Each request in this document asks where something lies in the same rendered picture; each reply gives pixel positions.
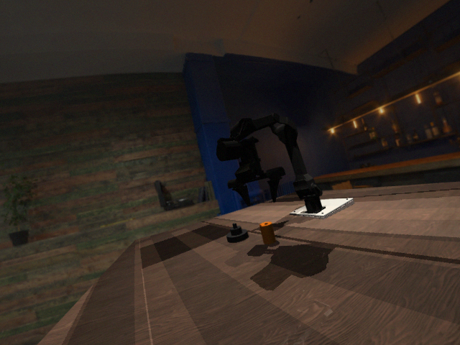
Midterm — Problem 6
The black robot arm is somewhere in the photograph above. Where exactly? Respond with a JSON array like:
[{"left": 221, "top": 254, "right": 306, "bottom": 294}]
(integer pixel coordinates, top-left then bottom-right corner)
[{"left": 216, "top": 113, "right": 326, "bottom": 213}]

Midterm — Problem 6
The orange cylindrical knob with hole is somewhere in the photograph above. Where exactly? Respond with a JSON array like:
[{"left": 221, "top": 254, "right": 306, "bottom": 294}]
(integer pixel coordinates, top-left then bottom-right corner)
[{"left": 259, "top": 221, "right": 276, "bottom": 244}]

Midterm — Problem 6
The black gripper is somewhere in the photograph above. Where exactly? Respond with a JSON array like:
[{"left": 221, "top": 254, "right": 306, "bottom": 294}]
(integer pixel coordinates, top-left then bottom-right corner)
[{"left": 227, "top": 155, "right": 286, "bottom": 207}]

